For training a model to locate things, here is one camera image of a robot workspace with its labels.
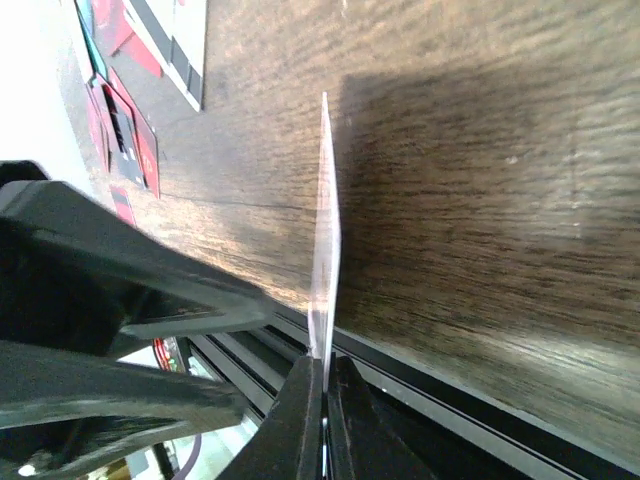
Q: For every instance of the white striped sunset card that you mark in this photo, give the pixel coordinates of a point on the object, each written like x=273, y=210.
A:
x=175, y=34

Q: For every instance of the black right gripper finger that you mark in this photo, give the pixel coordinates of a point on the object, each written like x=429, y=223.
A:
x=75, y=277
x=65, y=414

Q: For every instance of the black card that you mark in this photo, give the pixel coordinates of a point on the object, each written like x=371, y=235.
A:
x=126, y=148

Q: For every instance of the blue VIP card lower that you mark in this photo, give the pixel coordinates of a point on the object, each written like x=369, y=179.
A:
x=90, y=60

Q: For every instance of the red VIP card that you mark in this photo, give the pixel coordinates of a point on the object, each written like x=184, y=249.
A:
x=146, y=139

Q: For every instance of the white blossom card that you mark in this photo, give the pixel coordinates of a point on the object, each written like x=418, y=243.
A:
x=327, y=251

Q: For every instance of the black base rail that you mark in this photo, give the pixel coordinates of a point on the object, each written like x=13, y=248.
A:
x=454, y=433

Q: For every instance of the red stripe card front edge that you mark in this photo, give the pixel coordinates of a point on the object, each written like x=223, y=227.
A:
x=122, y=205

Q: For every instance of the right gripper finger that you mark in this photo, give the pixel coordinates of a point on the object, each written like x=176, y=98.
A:
x=361, y=445
x=288, y=443

